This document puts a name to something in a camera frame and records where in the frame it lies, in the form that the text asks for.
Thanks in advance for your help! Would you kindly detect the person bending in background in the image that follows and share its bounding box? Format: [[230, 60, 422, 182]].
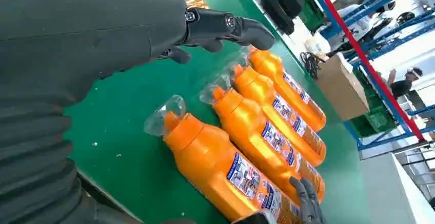
[[331, 0, 397, 53]]

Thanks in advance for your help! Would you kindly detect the person with white cap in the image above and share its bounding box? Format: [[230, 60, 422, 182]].
[[386, 67, 424, 99]]

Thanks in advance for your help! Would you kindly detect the white side table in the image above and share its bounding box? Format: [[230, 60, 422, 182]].
[[360, 153, 435, 224]]

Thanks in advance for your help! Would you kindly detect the clear plastic bag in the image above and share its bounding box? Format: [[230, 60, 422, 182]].
[[304, 38, 323, 54]]

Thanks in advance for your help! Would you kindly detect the black cable bundle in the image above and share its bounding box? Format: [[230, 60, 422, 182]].
[[300, 52, 322, 80]]

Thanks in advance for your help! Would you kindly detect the orange detergent bottle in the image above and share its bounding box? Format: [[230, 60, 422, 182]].
[[217, 63, 328, 168], [144, 95, 303, 224], [244, 46, 328, 132], [200, 76, 326, 205]]

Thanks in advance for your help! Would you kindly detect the brown cardboard box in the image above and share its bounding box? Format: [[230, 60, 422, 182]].
[[316, 54, 370, 121]]

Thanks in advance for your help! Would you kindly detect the red rack post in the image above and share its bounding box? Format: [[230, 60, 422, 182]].
[[311, 0, 426, 144]]

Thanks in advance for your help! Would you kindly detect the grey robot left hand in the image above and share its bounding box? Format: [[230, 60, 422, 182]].
[[0, 0, 276, 105]]

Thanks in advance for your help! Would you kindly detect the green table mat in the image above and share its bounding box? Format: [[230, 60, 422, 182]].
[[64, 0, 371, 224]]

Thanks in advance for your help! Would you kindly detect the blue metal rack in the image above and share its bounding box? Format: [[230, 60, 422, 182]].
[[302, 0, 435, 152]]

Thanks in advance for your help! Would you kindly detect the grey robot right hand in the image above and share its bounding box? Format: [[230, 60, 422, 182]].
[[232, 176, 327, 224]]

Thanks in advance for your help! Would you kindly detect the white table with case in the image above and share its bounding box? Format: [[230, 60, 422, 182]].
[[236, 0, 344, 80]]

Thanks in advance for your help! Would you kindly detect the green plastic crate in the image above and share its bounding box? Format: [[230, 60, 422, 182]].
[[297, 0, 326, 32], [349, 68, 397, 138]]

